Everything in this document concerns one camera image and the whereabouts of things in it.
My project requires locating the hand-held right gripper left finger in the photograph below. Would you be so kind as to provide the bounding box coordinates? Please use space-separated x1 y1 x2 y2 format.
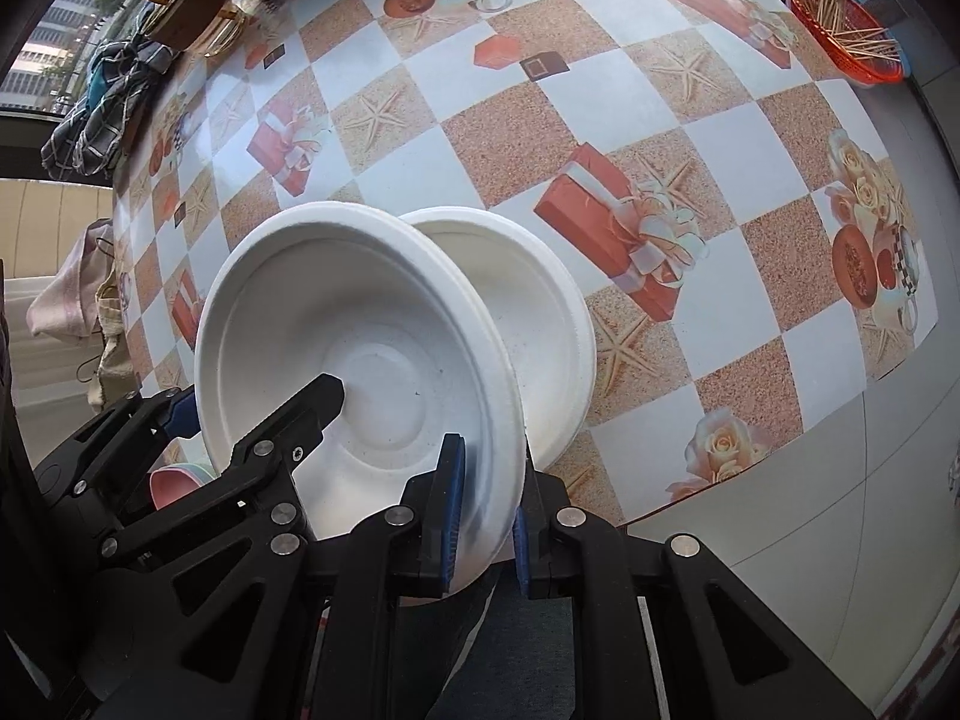
94 431 467 720

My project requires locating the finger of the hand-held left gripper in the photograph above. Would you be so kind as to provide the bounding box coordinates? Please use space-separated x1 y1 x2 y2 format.
97 373 347 565
36 388 203 512

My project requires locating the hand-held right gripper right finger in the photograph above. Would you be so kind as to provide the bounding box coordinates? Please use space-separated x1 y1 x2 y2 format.
512 461 876 720

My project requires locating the light blue plate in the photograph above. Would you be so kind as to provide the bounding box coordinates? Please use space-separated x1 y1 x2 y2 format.
176 461 220 500

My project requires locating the pink square plate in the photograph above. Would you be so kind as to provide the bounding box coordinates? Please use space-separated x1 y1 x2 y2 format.
148 467 200 533

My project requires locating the large white bowl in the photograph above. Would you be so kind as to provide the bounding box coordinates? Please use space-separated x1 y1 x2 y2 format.
193 200 526 601

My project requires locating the person's jeans leg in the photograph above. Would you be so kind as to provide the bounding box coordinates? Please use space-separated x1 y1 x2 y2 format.
390 562 586 720

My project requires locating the pale pink cloth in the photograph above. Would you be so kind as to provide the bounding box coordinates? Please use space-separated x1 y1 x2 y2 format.
26 217 113 338

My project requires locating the grey plaid cloth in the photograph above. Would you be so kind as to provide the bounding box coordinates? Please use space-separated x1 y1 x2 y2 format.
41 41 173 182

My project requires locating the checkered printed tablecloth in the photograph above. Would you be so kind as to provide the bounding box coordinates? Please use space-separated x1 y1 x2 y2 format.
111 0 942 533

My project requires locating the red plastic basket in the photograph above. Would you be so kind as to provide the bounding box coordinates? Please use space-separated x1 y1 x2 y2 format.
784 0 905 87

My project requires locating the bundle of wooden chopsticks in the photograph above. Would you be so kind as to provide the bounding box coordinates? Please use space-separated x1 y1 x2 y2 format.
780 0 901 61

